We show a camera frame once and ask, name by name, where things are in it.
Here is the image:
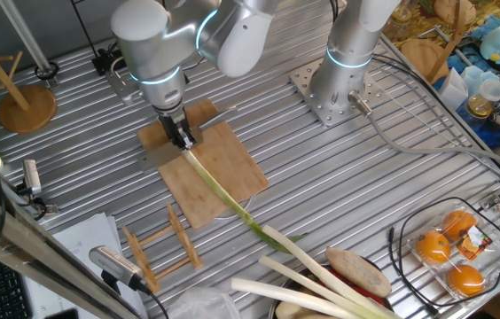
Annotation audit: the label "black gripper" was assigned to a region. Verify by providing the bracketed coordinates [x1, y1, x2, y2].
[157, 110, 199, 152]

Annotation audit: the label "steel cleaver knife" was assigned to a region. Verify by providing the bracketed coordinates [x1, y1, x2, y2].
[137, 105, 238, 174]

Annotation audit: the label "wooden cutting board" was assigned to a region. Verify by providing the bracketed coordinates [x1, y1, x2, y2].
[137, 97, 270, 230]

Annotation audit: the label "long scallion with green top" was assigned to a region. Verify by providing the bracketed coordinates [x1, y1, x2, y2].
[182, 149, 309, 255]

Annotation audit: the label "wooden knife rack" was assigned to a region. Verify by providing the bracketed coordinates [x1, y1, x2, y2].
[121, 202, 204, 294]

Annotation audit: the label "black stand with thin rod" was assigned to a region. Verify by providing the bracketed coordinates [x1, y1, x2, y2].
[70, 0, 122, 77]

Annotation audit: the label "white paper sheets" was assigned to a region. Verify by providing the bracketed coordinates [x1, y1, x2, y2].
[23, 212, 149, 319]

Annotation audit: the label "wooden mug tree stand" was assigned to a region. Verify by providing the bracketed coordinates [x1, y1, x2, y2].
[0, 19, 59, 136]
[399, 0, 469, 85]

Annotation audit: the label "clear plastic bag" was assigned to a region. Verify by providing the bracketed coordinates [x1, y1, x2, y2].
[167, 286, 243, 319]

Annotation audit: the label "metal bowl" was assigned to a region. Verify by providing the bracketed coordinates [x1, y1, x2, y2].
[267, 264, 394, 319]

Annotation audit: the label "pale potato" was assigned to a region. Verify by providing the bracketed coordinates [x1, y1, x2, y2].
[275, 300, 322, 319]

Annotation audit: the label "brown sweet potato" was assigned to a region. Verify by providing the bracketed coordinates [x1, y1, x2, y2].
[324, 245, 394, 299]

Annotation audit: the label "red vegetable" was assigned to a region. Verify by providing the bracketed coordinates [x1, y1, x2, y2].
[315, 264, 387, 307]

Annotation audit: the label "clear glass bottle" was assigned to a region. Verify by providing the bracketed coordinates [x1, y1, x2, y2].
[384, 0, 416, 39]

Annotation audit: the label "orange fruit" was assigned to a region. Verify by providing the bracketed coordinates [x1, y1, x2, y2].
[441, 209, 478, 243]
[445, 263, 486, 298]
[414, 230, 452, 266]

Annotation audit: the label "white paper box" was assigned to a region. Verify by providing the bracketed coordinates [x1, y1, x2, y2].
[437, 67, 472, 112]

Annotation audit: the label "round woven wooden item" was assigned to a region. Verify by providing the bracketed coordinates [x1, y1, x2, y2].
[433, 0, 478, 27]

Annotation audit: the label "glass flask with yellow liquid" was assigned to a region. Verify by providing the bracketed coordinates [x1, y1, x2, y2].
[465, 78, 500, 120]

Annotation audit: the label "orange label sticker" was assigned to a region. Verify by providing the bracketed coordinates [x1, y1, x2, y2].
[455, 224, 494, 262]

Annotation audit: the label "blue cloth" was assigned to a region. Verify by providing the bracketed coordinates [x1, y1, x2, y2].
[444, 8, 500, 150]

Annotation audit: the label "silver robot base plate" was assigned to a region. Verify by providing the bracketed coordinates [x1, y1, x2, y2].
[288, 57, 387, 128]

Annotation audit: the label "silver camera with black cable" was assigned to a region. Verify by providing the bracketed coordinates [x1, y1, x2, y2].
[89, 245, 170, 319]

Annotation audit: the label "small silver camera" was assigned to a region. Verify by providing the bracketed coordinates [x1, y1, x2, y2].
[21, 158, 43, 197]

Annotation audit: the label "metal camera mount clamp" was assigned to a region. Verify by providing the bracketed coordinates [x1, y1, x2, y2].
[13, 181, 59, 221]

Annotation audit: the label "aluminium frame beam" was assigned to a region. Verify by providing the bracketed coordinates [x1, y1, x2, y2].
[0, 176, 144, 319]

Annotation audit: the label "aluminium pole with black ring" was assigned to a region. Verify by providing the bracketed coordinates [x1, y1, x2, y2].
[0, 0, 61, 89]

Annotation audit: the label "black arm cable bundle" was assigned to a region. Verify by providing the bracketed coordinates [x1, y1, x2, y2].
[327, 0, 340, 26]

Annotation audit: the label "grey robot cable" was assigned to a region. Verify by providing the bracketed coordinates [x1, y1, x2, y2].
[347, 89, 500, 177]

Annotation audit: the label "thin black cable loop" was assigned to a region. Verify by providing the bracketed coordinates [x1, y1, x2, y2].
[386, 196, 500, 318]

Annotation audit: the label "black cables at robot base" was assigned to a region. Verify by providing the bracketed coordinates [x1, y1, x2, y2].
[371, 52, 500, 181]

